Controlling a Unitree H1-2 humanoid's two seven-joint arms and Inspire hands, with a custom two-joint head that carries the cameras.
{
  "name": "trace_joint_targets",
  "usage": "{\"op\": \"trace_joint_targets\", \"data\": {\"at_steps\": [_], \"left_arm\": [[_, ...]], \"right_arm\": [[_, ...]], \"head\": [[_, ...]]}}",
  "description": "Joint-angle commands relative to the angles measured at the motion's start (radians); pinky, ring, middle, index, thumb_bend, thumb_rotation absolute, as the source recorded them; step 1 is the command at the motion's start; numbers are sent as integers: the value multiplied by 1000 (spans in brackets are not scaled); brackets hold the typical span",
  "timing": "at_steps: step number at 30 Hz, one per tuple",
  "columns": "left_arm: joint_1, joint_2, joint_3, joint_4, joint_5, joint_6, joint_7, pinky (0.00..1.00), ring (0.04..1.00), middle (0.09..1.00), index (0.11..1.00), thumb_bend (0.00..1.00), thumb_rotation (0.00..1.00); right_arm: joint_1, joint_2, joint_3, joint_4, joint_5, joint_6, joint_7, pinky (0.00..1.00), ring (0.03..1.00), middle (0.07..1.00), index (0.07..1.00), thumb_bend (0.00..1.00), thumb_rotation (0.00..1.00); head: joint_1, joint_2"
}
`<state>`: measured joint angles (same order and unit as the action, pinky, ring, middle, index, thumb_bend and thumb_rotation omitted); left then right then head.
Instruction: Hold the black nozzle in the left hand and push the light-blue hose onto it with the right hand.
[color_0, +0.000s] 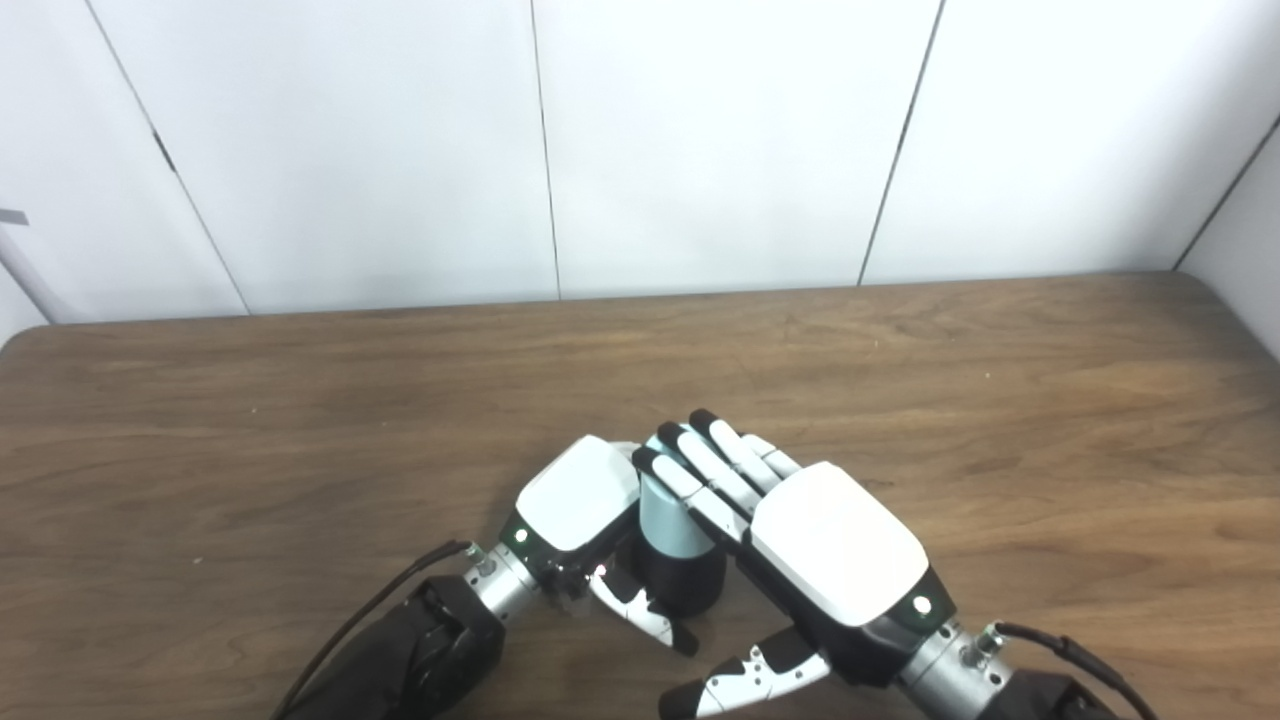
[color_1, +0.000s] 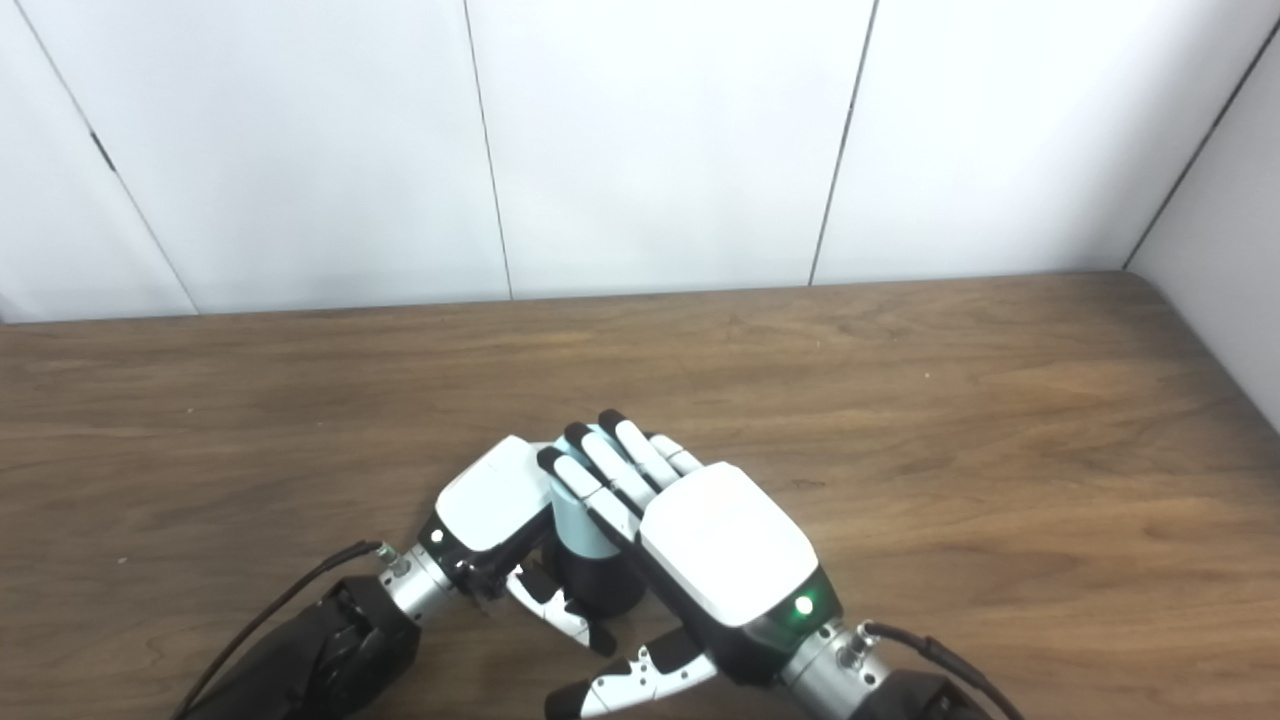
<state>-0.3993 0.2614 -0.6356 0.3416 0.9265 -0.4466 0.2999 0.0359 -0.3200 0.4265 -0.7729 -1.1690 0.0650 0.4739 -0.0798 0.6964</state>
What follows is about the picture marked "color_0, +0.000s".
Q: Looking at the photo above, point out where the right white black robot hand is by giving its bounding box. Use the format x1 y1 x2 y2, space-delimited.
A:
632 408 958 720

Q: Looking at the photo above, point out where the light-blue cylindrical hose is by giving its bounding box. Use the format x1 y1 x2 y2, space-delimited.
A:
638 436 717 557

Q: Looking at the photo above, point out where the black funnel-shaped nozzle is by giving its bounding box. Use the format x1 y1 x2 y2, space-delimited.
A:
630 540 728 617

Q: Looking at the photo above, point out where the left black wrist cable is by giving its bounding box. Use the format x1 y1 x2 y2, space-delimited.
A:
272 540 486 719

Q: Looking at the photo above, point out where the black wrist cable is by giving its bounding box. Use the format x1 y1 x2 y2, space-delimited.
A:
975 622 1161 720
272 540 486 719

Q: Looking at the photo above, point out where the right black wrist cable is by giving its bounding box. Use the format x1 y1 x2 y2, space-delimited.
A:
975 622 1161 720

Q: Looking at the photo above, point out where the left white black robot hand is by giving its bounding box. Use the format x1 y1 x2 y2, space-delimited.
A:
498 434 701 657

